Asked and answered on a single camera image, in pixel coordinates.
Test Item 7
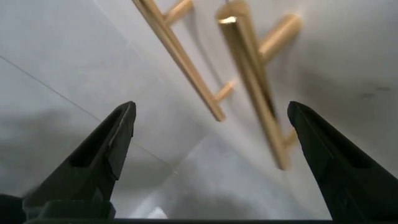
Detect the white kitchen cabinet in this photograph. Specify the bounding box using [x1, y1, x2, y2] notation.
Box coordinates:
[0, 56, 174, 200]

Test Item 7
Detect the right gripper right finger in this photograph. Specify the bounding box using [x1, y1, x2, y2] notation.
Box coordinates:
[287, 100, 398, 222]

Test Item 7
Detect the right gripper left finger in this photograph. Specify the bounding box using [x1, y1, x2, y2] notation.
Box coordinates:
[22, 100, 137, 220]

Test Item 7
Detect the white cabinet door gold handle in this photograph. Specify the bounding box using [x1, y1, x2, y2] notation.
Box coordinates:
[174, 0, 398, 220]
[0, 0, 238, 169]

